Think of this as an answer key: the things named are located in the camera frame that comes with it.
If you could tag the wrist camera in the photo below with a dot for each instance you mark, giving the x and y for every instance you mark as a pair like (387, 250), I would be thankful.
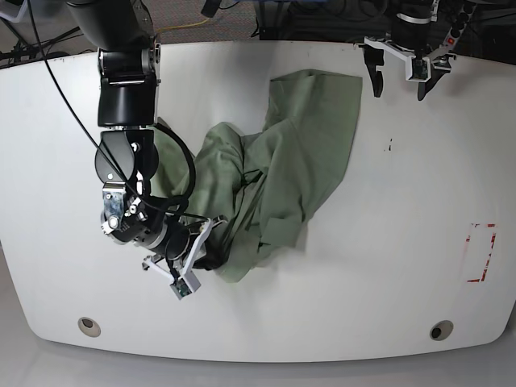
(418, 69)
(184, 286)

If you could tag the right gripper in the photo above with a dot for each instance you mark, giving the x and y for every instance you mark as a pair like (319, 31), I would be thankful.
(182, 246)

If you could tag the white power strip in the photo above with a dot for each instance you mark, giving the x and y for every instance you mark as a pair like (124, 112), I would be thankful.
(457, 27)

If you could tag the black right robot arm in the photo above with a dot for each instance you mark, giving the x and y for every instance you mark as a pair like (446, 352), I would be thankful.
(127, 158)

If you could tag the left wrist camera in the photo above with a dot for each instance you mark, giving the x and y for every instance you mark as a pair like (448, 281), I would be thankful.
(418, 69)

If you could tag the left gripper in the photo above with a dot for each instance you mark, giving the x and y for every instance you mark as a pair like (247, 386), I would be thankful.
(374, 58)

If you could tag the red tape rectangle marking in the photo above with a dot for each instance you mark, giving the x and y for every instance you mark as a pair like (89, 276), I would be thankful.
(478, 251)

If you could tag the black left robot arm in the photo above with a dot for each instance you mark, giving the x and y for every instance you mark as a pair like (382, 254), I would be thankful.
(410, 24)

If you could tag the table grommet hole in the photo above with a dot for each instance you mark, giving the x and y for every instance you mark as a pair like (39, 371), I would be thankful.
(441, 330)
(89, 327)

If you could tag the right table grommet hole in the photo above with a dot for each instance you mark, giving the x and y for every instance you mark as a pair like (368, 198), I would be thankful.
(441, 330)

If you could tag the black tripod stand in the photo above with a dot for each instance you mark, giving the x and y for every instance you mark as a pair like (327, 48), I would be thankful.
(22, 51)

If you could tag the green T-shirt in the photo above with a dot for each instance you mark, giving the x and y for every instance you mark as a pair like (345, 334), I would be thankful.
(270, 184)

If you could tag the left table grommet hole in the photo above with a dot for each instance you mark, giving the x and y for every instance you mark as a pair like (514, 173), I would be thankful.
(89, 327)

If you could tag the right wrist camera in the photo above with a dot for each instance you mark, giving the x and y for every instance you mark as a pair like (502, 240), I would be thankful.
(184, 286)

